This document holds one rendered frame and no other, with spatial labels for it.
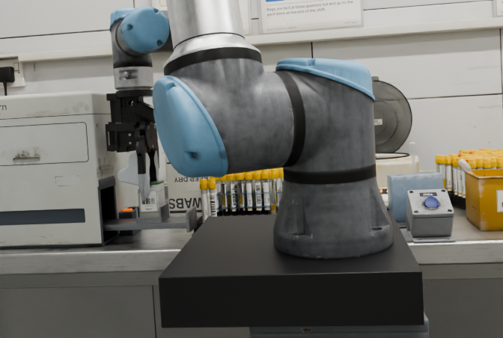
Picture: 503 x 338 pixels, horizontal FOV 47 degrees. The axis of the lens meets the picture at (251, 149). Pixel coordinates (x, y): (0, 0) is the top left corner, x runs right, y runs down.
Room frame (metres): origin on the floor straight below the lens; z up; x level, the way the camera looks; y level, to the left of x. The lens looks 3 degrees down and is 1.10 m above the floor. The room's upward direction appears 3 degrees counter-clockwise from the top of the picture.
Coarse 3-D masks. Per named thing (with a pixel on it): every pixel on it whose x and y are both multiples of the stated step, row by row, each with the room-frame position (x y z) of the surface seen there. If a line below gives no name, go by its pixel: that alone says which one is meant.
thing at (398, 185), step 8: (392, 176) 1.13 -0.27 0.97; (400, 176) 1.13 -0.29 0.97; (408, 176) 1.13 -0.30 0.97; (416, 176) 1.13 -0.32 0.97; (424, 176) 1.13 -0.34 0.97; (432, 176) 1.13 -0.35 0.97; (440, 176) 1.13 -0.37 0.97; (392, 184) 1.13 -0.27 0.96; (400, 184) 1.13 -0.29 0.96; (408, 184) 1.13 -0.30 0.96; (416, 184) 1.13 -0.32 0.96; (424, 184) 1.13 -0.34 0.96; (432, 184) 1.13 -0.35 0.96; (440, 184) 1.13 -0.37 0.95; (392, 192) 1.13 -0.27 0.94; (400, 192) 1.13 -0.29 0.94; (392, 200) 1.13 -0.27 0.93; (400, 200) 1.13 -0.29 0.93; (392, 208) 1.13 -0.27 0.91; (400, 208) 1.13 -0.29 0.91; (400, 216) 1.13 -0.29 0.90; (400, 224) 1.11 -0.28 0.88
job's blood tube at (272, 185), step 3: (270, 180) 1.18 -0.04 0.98; (273, 180) 1.18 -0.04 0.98; (270, 183) 1.18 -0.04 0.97; (273, 183) 1.18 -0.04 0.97; (270, 186) 1.18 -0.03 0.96; (273, 186) 1.18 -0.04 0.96; (270, 189) 1.18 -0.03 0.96; (273, 189) 1.18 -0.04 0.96; (270, 192) 1.18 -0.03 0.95; (273, 192) 1.18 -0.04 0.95; (270, 195) 1.18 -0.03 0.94; (273, 195) 1.18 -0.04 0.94; (270, 198) 1.18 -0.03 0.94; (273, 198) 1.18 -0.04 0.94; (270, 201) 1.18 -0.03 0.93; (273, 201) 1.18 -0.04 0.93; (270, 204) 1.18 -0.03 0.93; (273, 204) 1.18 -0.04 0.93; (270, 207) 1.18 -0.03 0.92; (273, 207) 1.18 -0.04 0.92; (270, 210) 1.18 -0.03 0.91; (273, 210) 1.18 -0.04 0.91; (270, 213) 1.18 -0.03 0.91; (273, 213) 1.18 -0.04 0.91; (276, 213) 1.18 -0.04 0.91
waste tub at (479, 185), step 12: (468, 180) 1.14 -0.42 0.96; (480, 180) 1.04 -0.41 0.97; (492, 180) 1.04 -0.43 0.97; (468, 192) 1.14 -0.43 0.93; (480, 192) 1.04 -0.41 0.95; (492, 192) 1.04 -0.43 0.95; (468, 204) 1.15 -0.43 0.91; (480, 204) 1.04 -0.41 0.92; (492, 204) 1.04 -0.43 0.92; (468, 216) 1.15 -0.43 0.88; (480, 216) 1.04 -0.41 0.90; (492, 216) 1.04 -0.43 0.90; (480, 228) 1.05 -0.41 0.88; (492, 228) 1.04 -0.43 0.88
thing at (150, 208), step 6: (150, 186) 1.11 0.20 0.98; (156, 186) 1.11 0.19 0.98; (162, 186) 1.14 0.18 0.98; (138, 192) 1.11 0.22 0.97; (150, 192) 1.10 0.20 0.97; (156, 192) 1.10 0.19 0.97; (162, 192) 1.13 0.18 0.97; (138, 198) 1.11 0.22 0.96; (150, 198) 1.10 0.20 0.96; (156, 198) 1.10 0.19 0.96; (162, 198) 1.13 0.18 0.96; (138, 204) 1.11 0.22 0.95; (144, 204) 1.11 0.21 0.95; (150, 204) 1.10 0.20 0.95; (156, 204) 1.10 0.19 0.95; (162, 204) 1.13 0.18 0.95; (144, 210) 1.11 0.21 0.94; (150, 210) 1.10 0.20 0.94; (156, 210) 1.10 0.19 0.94; (144, 216) 1.11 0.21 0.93; (150, 216) 1.10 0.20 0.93; (156, 216) 1.10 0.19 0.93
